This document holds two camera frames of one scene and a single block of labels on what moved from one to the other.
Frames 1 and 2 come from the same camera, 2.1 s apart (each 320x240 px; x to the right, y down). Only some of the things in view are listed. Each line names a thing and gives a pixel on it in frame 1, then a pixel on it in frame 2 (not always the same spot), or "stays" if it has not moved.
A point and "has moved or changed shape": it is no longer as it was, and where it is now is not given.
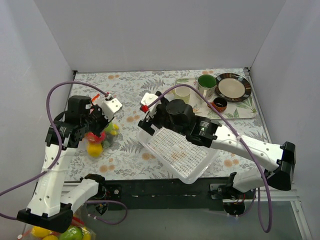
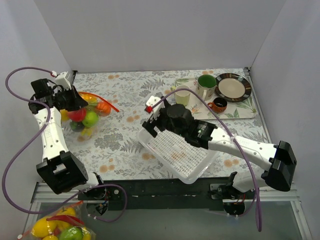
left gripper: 99,120 -> 75,99
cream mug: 182,92 stays
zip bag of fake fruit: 97,143 has moved or changed shape
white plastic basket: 185,160 stays
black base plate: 167,195 stays
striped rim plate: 232,87 stays
